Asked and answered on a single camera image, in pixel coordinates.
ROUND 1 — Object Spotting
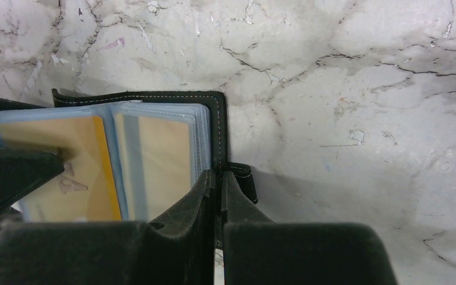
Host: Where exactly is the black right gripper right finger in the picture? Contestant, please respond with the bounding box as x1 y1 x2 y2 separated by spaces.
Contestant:
221 172 397 284

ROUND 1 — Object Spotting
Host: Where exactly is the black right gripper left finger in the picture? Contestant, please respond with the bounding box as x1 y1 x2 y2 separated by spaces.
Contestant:
0 170 216 284

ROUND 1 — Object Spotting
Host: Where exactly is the black card holder wallet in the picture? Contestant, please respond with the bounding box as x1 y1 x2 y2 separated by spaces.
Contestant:
0 90 258 222

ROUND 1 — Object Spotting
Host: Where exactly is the gold yellow card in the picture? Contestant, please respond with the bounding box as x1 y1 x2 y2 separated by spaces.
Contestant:
113 113 192 221

